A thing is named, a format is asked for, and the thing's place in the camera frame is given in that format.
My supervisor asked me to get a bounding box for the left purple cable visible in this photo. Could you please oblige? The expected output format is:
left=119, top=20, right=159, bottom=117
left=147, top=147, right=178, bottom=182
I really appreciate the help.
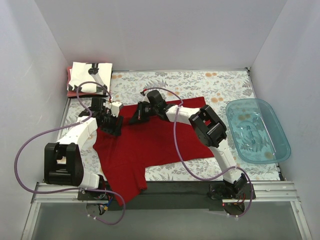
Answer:
left=14, top=81, right=126, bottom=225

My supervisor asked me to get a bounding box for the aluminium frame rail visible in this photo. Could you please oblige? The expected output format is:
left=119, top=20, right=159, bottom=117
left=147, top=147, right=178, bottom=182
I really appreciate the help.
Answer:
left=22, top=181, right=312, bottom=240

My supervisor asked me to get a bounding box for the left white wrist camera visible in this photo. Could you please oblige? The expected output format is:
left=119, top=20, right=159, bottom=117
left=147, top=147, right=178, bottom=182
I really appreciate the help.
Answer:
left=107, top=101, right=124, bottom=118

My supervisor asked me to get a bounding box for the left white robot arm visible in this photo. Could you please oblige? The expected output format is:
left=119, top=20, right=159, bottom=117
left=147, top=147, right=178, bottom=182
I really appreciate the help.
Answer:
left=44, top=97, right=124, bottom=200

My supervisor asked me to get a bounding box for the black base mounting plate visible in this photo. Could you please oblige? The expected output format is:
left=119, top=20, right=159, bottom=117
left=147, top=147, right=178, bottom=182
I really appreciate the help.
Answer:
left=77, top=180, right=257, bottom=212

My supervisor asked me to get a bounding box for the red t shirt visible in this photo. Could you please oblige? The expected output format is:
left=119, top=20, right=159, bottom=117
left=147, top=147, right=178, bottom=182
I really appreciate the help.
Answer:
left=66, top=66, right=101, bottom=98
left=92, top=96, right=214, bottom=206

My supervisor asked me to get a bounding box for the white printed folded t shirt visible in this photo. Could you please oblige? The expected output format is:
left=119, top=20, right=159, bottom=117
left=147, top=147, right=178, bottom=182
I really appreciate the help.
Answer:
left=68, top=62, right=113, bottom=96

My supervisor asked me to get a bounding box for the red folded t shirt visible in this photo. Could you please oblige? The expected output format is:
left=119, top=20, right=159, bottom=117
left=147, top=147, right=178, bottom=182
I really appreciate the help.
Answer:
left=66, top=66, right=101, bottom=98

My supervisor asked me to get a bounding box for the teal plastic bin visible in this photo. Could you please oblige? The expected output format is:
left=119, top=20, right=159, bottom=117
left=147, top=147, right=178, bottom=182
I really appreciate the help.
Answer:
left=225, top=98, right=291, bottom=164

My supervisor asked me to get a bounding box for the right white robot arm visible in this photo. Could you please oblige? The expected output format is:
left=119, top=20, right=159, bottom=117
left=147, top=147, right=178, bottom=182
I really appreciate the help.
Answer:
left=129, top=88, right=248, bottom=203

